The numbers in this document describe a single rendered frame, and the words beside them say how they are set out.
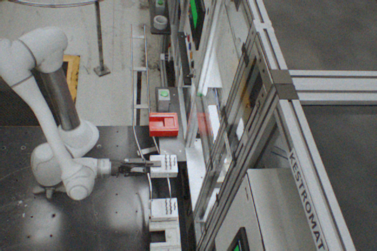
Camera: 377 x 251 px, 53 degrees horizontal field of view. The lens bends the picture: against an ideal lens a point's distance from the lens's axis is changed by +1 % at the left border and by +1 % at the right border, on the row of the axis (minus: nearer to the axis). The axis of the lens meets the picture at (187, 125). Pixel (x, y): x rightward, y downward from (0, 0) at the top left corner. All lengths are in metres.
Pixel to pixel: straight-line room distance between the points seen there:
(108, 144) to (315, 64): 1.60
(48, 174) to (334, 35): 1.50
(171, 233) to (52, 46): 0.99
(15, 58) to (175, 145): 0.90
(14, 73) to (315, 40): 1.16
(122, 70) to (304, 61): 2.88
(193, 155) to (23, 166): 0.96
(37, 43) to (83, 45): 2.29
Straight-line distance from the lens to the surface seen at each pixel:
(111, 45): 3.97
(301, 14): 1.11
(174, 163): 1.79
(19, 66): 1.69
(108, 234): 2.06
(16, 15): 4.44
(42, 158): 1.99
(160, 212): 1.83
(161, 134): 2.06
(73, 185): 1.59
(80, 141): 2.06
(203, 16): 1.53
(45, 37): 1.73
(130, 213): 2.10
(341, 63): 1.00
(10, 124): 3.39
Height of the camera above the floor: 2.59
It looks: 52 degrees down
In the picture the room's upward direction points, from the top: 11 degrees clockwise
